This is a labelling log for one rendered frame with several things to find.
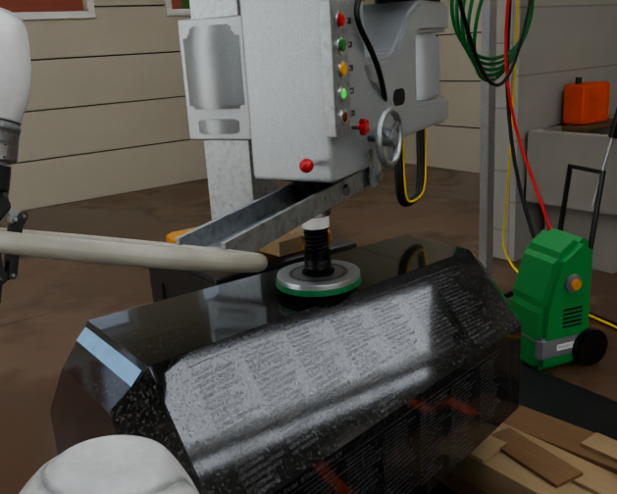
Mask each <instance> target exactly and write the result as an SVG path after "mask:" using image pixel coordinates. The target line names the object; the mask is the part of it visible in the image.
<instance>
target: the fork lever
mask: <svg viewBox="0 0 617 494"><path fill-rule="evenodd" d="M376 179H377V182H379V183H382V182H383V180H384V172H382V171H378V172H377V175H376ZM369 185H370V169H369V166H368V168H367V169H364V170H362V171H360V172H357V173H354V174H351V175H349V176H347V177H344V178H342V179H341V180H337V181H335V182H334V183H333V184H331V185H330V186H328V187H326V188H324V189H322V190H320V191H318V192H316V193H314V194H312V195H310V196H309V197H307V198H305V199H303V200H301V201H299V202H297V203H296V201H295V189H294V188H295V187H294V186H293V184H292V183H291V184H289V185H286V186H284V187H282V188H280V189H278V190H276V191H274V192H272V193H269V194H267V195H265V196H263V197H261V198H259V199H257V200H254V201H252V202H250V203H248V204H246V205H244V206H242V207H240V208H237V209H235V210H233V211H231V212H229V213H227V214H225V215H222V216H220V217H218V218H216V219H214V220H212V221H210V222H206V223H204V224H202V225H200V226H199V227H197V228H195V229H192V230H190V231H188V232H186V233H184V234H182V235H180V236H178V237H176V244H177V245H179V246H181V245H182V244H186V245H196V246H205V247H214V248H222V250H228V249H232V250H240V251H247V252H256V251H257V250H259V249H261V248H263V247H264V246H266V245H268V244H269V243H271V242H273V241H275V240H276V239H278V238H280V237H281V236H283V235H285V234H287V233H288V232H290V231H292V230H293V229H295V228H297V227H299V226H300V225H302V224H304V223H305V222H308V221H310V220H311V219H313V218H315V217H316V216H318V215H320V214H322V213H323V212H324V211H326V210H328V209H329V208H331V207H333V206H334V205H336V204H338V203H340V202H341V201H343V200H345V199H346V198H348V197H350V196H352V195H353V194H355V193H357V192H358V191H360V190H362V189H364V188H365V187H367V186H369ZM294 203H295V204H294Z"/></svg>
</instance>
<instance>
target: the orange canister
mask: <svg viewBox="0 0 617 494"><path fill-rule="evenodd" d="M582 80H583V78H582V77H576V83H570V84H567V85H565V88H564V109H563V122H564V123H561V124H563V125H562V130H564V131H578V132H584V131H589V130H594V129H599V128H604V127H609V126H611V124H612V121H613V118H608V111H609V95H610V82H608V81H585V82H582Z"/></svg>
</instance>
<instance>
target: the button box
mask: <svg viewBox="0 0 617 494"><path fill-rule="evenodd" d="M319 7H320V26H321V45H322V64H323V83H324V101H325V120H326V137H339V136H342V135H344V134H348V133H351V132H352V128H351V105H350V81H349V58H348V34H347V11H346V1H338V0H324V1H320V2H319ZM339 11H341V12H342V13H343V15H344V17H345V24H344V26H343V28H342V29H339V28H338V27H337V25H336V21H335V18H336V14H337V12H339ZM340 36H342V37H343V38H344V40H345V42H346V48H345V50H344V52H343V53H342V54H340V53H339V52H338V50H337V40H338V38H339V37H340ZM341 61H343V62H344V63H345V64H346V66H347V73H346V75H345V77H344V78H341V77H340V76H339V74H338V65H339V63H340V62H341ZM342 85H345V87H346V89H347V98H346V100H345V101H344V102H342V101H341V100H340V98H339V90H340V88H341V86H342ZM343 109H346V111H347V113H348V122H347V124H346V125H343V124H342V123H341V121H340V113H341V111H342V110H343Z"/></svg>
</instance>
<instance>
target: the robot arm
mask: <svg viewBox="0 0 617 494"><path fill-rule="evenodd" d="M30 84H31V62H30V51H29V41H28V35H27V31H26V26H25V24H24V22H23V21H22V20H21V19H20V18H19V17H18V16H17V15H16V14H14V13H12V12H10V11H8V10H5V9H2V8H0V221H1V220H2V219H3V218H4V217H5V216H6V215H7V216H8V218H7V221H8V223H9V224H8V228H7V231H12V232H20V233H23V227H24V225H25V223H26V220H27V218H28V214H27V213H26V212H20V211H18V210H16V209H14V208H12V207H11V203H10V201H9V197H8V195H9V190H10V180H11V169H12V168H11V167H7V164H14V163H16V162H17V161H18V154H19V144H20V134H21V124H22V118H23V115H24V112H25V110H26V107H27V103H28V99H29V93H30ZM19 259H20V256H18V255H10V254H4V263H3V264H2V257H1V253H0V303H1V295H2V285H3V284H5V283H6V281H7V280H10V279H16V278H17V276H18V268H19ZM19 494H199V492H198V490H197V489H196V487H195V485H194V483H193V482H192V480H191V478H190V477H189V475H188V474H187V472H186V471H185V470H184V468H183V467H182V466H181V464H180V463H179V461H178V460H177V459H176V458H175V457H174V455H173V454H172V453H171V452H170V451H169V450H168V449H167V448H166V447H164V446H163V445H162V444H160V443H159V442H157V441H154V440H152V439H149V438H145V437H142V436H135V435H109V436H102V437H97V438H93V439H89V440H86V441H83V442H81V443H78V444H76V445H75V446H73V447H71V448H69V449H67V450H66V451H64V452H63V453H62V454H60V455H58V456H57V457H55V458H53V459H51V460H50V461H48V462H47V463H46V464H44V465H43V466H42V467H41V468H40V469H39V470H38V471H37V472H36V473H35V474H34V475H33V476H32V477H31V479H30V480H29V481H28V482H27V483H26V485H25V486H24V487H23V489H22V490H21V492H20V493H19Z"/></svg>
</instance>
